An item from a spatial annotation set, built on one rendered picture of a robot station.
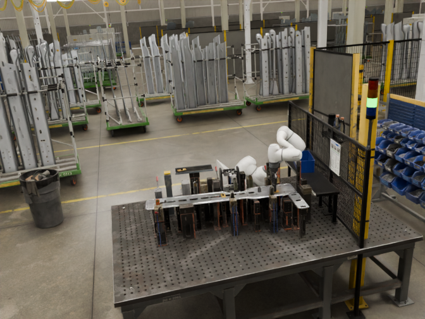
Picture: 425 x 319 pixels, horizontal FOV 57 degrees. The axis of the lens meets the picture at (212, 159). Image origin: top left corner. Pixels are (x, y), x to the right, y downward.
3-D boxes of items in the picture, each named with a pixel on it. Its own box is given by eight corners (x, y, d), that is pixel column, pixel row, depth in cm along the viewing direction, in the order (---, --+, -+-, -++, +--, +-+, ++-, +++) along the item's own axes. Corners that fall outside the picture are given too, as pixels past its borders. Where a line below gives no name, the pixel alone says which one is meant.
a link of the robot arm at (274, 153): (267, 162, 348) (281, 163, 344) (266, 145, 343) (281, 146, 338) (269, 158, 357) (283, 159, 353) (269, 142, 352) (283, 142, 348)
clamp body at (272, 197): (269, 234, 351) (269, 199, 339) (266, 227, 362) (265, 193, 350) (279, 233, 352) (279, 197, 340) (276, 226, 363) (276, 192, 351)
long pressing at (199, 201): (145, 211, 343) (145, 210, 343) (145, 200, 364) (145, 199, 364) (298, 193, 358) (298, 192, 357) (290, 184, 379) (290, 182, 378)
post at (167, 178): (167, 216, 394) (163, 175, 379) (167, 212, 401) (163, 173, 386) (175, 215, 395) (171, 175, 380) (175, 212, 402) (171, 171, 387)
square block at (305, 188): (302, 224, 363) (303, 188, 351) (300, 219, 371) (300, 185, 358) (311, 223, 364) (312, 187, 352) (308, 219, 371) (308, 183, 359)
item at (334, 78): (357, 199, 555) (367, 52, 487) (348, 200, 552) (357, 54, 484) (311, 167, 678) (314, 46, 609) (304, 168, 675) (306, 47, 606)
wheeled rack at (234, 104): (175, 123, 1015) (168, 53, 954) (171, 114, 1107) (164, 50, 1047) (246, 115, 1046) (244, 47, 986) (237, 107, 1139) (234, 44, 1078)
